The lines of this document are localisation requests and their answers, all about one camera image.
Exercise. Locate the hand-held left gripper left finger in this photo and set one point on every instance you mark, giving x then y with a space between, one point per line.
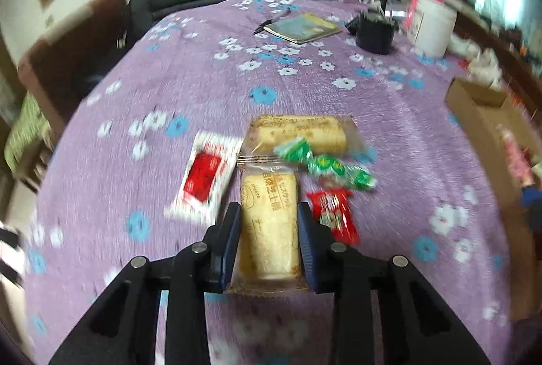
230 242

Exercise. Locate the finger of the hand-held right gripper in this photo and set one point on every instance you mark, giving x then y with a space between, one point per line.
532 195

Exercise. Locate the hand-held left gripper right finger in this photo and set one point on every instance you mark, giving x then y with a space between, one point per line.
305 246

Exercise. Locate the pink cartoon snack packet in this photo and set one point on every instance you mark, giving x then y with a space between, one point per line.
514 157

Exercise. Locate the tan biscuit packet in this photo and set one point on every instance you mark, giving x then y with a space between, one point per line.
296 132
269 221

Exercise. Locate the cardboard box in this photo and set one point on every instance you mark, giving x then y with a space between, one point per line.
474 102

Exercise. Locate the small red snack packet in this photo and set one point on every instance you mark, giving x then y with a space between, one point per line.
334 212

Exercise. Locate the white red-print snack packet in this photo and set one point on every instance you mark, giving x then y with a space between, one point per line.
203 178

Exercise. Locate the green candy packet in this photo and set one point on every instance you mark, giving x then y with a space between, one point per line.
330 168

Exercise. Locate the white socks bundle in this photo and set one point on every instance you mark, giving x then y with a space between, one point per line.
482 68

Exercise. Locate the white plastic bucket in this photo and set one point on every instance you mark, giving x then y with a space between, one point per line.
436 30

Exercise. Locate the wooden side table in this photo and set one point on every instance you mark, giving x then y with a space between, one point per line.
34 166

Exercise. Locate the green notebook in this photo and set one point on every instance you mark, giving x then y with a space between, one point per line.
302 28

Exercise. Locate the black cup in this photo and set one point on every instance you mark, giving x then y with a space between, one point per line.
374 36

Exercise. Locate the black pen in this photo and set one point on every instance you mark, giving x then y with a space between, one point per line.
271 21

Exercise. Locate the silver flat device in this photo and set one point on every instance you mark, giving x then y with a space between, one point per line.
396 12

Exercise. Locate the green patterned cloth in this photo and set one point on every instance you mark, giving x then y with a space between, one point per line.
23 127

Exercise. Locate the brown armchair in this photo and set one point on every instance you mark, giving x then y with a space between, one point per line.
63 64

